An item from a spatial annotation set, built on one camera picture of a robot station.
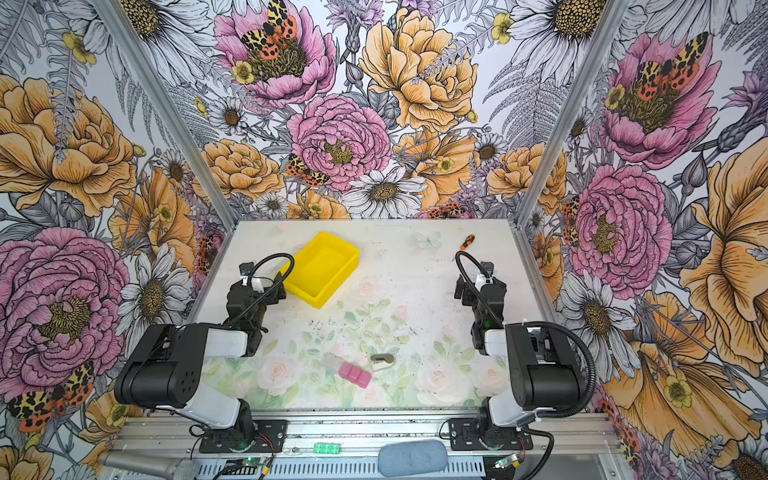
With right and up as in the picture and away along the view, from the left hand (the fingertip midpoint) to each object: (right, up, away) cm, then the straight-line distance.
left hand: (266, 281), depth 94 cm
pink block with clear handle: (+29, -24, -10) cm, 39 cm away
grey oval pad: (+42, -37, -25) cm, 61 cm away
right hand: (+65, 0, 0) cm, 65 cm away
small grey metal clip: (+36, -20, -8) cm, 42 cm away
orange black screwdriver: (+68, +13, +21) cm, 72 cm away
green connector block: (+23, -38, -21) cm, 49 cm away
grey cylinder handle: (-12, -37, -27) cm, 47 cm away
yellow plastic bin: (+15, +3, +8) cm, 17 cm away
